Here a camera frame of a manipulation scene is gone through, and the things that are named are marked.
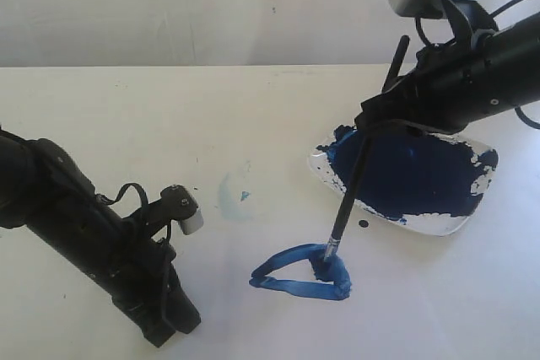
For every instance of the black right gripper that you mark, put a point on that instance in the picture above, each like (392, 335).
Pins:
(448, 89)

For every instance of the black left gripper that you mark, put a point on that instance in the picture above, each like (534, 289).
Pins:
(137, 270)

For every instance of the black paintbrush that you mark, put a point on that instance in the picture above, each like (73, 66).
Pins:
(347, 202)

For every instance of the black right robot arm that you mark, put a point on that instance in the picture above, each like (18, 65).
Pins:
(520, 63)

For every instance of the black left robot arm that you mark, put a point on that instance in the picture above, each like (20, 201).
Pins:
(44, 190)

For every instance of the clear tray with blue paint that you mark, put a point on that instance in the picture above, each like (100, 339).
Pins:
(426, 183)

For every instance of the white paper sheet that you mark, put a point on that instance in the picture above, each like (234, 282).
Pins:
(401, 306)

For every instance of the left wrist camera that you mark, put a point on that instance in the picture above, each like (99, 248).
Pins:
(176, 204)

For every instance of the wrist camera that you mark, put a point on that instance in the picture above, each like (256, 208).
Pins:
(176, 204)
(466, 17)

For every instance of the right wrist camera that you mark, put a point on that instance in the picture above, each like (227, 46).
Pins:
(466, 17)

